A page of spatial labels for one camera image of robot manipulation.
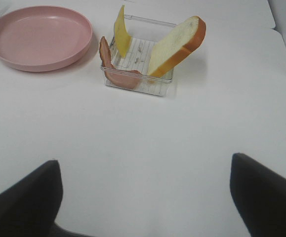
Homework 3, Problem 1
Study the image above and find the pink round plate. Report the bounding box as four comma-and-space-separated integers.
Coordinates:
0, 5, 93, 72

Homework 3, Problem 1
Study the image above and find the clear plastic tray right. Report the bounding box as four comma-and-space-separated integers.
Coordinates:
100, 15, 176, 97

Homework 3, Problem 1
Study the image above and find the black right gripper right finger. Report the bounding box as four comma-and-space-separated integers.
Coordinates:
230, 153, 286, 237

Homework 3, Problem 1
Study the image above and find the bacon strip tray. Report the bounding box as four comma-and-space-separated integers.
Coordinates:
99, 37, 141, 89

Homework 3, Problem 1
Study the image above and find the yellow cheese slice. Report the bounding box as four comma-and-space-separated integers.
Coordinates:
114, 5, 131, 58

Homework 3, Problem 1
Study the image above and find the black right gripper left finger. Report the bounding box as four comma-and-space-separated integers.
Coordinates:
0, 159, 64, 237

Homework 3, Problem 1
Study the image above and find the bread slice right tray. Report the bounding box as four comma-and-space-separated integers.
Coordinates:
147, 16, 206, 78

